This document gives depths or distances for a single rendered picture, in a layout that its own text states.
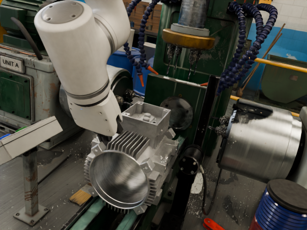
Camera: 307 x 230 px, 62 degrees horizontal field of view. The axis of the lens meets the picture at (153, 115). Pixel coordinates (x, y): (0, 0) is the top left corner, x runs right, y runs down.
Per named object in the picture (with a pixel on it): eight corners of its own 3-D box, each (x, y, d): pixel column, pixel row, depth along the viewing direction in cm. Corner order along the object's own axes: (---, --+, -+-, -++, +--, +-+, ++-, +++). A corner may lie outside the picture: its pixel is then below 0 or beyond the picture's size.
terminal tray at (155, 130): (134, 122, 77) (137, 100, 74) (167, 133, 74) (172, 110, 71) (115, 138, 66) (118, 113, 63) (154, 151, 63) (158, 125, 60)
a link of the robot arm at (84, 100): (50, 88, 46) (56, 99, 48) (93, 101, 43) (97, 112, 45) (76, 59, 50) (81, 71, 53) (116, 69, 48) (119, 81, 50)
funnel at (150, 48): (142, 65, 270) (146, 40, 260) (162, 70, 262) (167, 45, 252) (130, 68, 248) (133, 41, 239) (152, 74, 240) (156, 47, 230)
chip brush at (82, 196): (106, 169, 98) (107, 168, 98) (117, 175, 96) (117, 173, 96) (67, 200, 81) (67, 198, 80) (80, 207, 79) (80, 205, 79)
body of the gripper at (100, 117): (54, 94, 48) (71, 128, 56) (101, 108, 45) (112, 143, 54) (76, 68, 52) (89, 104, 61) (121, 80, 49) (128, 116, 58)
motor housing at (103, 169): (117, 160, 84) (123, 107, 76) (172, 180, 79) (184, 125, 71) (81, 198, 66) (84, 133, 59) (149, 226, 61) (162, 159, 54)
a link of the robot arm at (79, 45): (88, 56, 51) (52, 83, 46) (68, -11, 40) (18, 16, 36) (120, 71, 47) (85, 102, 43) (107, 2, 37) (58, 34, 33)
